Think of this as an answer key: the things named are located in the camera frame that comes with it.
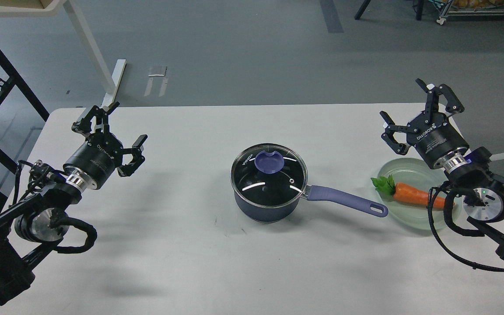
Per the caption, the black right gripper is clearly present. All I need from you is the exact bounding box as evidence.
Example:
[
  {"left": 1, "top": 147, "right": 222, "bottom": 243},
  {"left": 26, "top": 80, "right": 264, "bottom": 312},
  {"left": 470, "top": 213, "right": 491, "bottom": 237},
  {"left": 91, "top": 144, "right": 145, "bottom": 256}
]
[{"left": 380, "top": 78, "right": 472, "bottom": 170}]

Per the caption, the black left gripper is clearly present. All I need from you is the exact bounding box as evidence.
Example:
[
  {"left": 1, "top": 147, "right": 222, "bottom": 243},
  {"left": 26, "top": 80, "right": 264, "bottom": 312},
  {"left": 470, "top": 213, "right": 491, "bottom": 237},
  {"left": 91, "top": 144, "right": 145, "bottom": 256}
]
[{"left": 63, "top": 102, "right": 148, "bottom": 190}]

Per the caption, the blue pot with handle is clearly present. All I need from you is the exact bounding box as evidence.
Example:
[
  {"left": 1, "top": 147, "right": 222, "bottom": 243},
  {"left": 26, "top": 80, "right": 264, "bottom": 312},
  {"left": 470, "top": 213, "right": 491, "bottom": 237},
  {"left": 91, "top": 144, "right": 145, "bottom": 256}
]
[{"left": 231, "top": 143, "right": 389, "bottom": 223}]

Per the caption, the glass lid with blue knob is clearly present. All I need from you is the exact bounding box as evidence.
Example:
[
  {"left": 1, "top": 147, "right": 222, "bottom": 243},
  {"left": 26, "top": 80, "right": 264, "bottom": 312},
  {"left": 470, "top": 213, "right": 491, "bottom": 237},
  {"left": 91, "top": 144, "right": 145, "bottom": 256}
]
[{"left": 230, "top": 143, "right": 308, "bottom": 208}]

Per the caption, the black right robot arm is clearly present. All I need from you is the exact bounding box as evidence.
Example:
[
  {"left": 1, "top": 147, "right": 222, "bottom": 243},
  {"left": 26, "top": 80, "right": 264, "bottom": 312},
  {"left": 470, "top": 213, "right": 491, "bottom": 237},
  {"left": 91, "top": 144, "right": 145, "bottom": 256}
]
[{"left": 380, "top": 78, "right": 504, "bottom": 273}]

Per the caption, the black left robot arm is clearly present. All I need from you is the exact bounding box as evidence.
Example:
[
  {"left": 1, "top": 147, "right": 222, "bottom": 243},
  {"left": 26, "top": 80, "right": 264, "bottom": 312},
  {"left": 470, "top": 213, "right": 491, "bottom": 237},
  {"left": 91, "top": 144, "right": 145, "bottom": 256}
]
[{"left": 0, "top": 101, "right": 147, "bottom": 305}]

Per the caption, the pale green glass plate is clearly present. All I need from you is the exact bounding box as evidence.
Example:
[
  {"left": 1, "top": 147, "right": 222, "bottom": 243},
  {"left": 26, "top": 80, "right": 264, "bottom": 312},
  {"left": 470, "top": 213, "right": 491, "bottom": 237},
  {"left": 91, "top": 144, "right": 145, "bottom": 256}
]
[{"left": 377, "top": 158, "right": 447, "bottom": 231}]

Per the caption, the orange toy carrot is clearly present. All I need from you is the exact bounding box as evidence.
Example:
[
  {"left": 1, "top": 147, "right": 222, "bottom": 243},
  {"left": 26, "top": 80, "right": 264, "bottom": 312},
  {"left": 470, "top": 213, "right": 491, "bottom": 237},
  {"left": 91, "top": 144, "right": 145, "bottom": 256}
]
[{"left": 370, "top": 175, "right": 429, "bottom": 209}]

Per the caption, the black stand leg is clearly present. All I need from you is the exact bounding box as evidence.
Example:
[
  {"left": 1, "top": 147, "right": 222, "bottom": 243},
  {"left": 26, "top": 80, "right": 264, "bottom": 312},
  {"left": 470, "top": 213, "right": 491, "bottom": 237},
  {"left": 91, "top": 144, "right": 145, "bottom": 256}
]
[{"left": 354, "top": 0, "right": 426, "bottom": 21}]

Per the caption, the wheeled metal cart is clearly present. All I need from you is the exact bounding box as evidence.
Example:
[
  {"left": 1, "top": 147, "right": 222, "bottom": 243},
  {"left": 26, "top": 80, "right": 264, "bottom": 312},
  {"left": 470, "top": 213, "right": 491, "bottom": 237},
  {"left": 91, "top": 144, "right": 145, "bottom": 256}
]
[{"left": 435, "top": 0, "right": 504, "bottom": 25}]

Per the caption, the white desk with leg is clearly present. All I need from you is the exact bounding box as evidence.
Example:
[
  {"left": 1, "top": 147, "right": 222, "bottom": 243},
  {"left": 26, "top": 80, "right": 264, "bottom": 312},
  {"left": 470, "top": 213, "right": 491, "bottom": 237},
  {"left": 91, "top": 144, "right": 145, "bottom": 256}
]
[{"left": 0, "top": 0, "right": 127, "bottom": 106}]

